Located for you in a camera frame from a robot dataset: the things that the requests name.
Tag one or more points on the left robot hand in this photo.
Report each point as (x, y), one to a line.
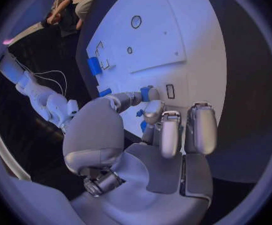
(140, 172)

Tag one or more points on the blue short cylinder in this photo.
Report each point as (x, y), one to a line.
(145, 94)

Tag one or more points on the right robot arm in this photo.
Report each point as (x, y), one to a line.
(40, 95)

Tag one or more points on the white task board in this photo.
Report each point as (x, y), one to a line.
(154, 50)

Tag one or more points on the blue plug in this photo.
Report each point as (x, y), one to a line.
(143, 125)

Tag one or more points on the blue peg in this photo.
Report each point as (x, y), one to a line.
(139, 113)

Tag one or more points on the small blue block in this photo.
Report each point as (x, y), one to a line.
(104, 92)

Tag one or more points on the person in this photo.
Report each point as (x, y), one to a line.
(72, 13)

